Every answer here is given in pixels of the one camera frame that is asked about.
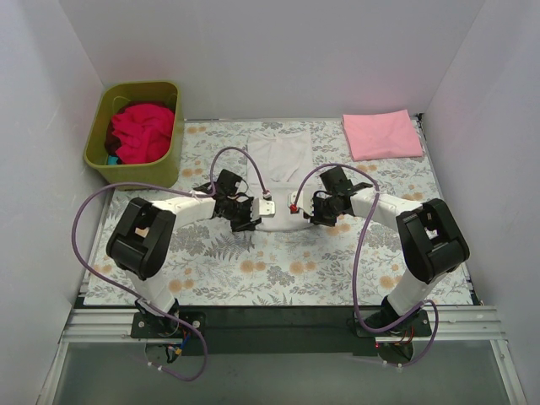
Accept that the white t shirt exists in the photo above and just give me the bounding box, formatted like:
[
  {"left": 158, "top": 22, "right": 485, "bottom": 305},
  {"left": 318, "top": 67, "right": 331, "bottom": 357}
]
[{"left": 247, "top": 132, "right": 314, "bottom": 232}]

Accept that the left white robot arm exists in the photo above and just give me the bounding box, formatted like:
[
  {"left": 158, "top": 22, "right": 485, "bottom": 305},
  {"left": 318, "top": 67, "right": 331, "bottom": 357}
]
[{"left": 106, "top": 170, "right": 273, "bottom": 338}]

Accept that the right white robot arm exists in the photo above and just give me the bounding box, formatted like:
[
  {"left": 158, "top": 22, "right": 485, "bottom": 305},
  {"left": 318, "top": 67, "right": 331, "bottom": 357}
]
[{"left": 294, "top": 164, "right": 470, "bottom": 336}]

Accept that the floral patterned table mat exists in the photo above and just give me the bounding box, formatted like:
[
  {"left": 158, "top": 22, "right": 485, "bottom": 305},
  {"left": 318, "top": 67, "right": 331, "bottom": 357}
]
[{"left": 84, "top": 118, "right": 473, "bottom": 306}]

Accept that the folded pink t shirt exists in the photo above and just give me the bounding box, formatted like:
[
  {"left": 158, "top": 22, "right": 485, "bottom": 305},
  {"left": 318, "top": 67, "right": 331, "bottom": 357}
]
[{"left": 342, "top": 110, "right": 423, "bottom": 161}]

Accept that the crumpled red t shirt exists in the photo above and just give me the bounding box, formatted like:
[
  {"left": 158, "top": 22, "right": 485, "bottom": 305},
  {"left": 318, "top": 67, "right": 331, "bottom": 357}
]
[{"left": 104, "top": 102, "right": 175, "bottom": 165}]

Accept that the olive green plastic bin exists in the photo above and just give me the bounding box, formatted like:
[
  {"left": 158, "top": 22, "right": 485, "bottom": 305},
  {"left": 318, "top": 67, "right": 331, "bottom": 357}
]
[{"left": 84, "top": 81, "right": 184, "bottom": 187}]

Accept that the blue garment in bin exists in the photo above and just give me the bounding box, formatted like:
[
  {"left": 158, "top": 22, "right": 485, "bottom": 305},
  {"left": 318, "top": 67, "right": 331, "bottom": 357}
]
[{"left": 107, "top": 155, "right": 122, "bottom": 165}]

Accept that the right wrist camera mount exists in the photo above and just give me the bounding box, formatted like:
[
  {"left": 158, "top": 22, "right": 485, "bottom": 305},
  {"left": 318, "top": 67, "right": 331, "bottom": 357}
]
[{"left": 287, "top": 191, "right": 313, "bottom": 218}]

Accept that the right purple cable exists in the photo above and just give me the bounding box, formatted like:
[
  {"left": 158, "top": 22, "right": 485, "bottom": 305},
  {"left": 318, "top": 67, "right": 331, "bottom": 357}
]
[{"left": 288, "top": 163, "right": 440, "bottom": 370}]

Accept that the purple cable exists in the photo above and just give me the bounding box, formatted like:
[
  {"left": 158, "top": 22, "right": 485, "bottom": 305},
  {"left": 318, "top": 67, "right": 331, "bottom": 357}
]
[
  {"left": 288, "top": 163, "right": 440, "bottom": 370},
  {"left": 71, "top": 146, "right": 273, "bottom": 381}
]

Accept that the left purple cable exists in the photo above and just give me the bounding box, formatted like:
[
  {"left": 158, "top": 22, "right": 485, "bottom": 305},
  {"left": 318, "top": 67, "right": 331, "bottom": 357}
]
[{"left": 71, "top": 146, "right": 273, "bottom": 381}]

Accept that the aluminium front rail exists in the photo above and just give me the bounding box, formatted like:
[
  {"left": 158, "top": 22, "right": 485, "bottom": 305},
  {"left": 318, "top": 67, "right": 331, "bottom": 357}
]
[{"left": 61, "top": 305, "right": 507, "bottom": 343}]

